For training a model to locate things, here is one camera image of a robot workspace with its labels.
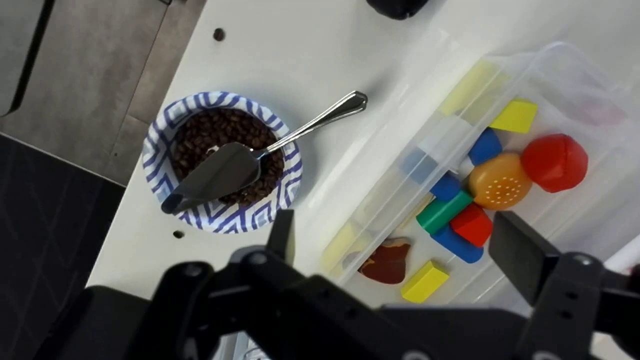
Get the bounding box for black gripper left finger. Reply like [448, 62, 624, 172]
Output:
[126, 208, 401, 360]

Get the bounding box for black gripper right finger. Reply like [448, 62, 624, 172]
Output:
[488, 211, 640, 360]

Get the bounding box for clear plastic storage bin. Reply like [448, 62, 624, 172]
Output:
[317, 41, 640, 316]

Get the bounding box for red trapezoid block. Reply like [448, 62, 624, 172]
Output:
[450, 203, 495, 250]

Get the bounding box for orange toy burger bun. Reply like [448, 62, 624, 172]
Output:
[463, 150, 533, 212]

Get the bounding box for green cylinder block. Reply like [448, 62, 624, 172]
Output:
[413, 190, 475, 236]

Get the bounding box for red toy tomato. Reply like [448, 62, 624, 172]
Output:
[519, 133, 589, 195]

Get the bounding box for long blue block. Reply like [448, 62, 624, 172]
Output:
[398, 147, 465, 204]

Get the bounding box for yellow rectangular block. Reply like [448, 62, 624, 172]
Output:
[400, 259, 452, 306]

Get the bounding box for beige ridged toy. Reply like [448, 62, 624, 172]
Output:
[347, 177, 417, 236]

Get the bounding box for brown toy steak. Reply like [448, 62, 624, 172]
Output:
[357, 236, 413, 286]

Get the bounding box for short blue block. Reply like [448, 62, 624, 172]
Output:
[465, 128, 503, 169]

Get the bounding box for metal spoon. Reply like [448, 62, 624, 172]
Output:
[160, 89, 369, 217]

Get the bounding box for brown coffee beans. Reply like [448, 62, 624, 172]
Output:
[170, 109, 285, 206]

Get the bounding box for yellow square block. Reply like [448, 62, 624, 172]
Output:
[488, 98, 539, 136]

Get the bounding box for translucent plastic cup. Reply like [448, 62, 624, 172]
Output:
[416, 115, 475, 169]

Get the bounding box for blue white patterned paper bowl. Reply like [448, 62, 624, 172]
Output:
[140, 90, 306, 236]

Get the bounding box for large yellow block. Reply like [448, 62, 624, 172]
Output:
[438, 58, 503, 118]

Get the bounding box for small black object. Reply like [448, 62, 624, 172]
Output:
[363, 0, 429, 21]

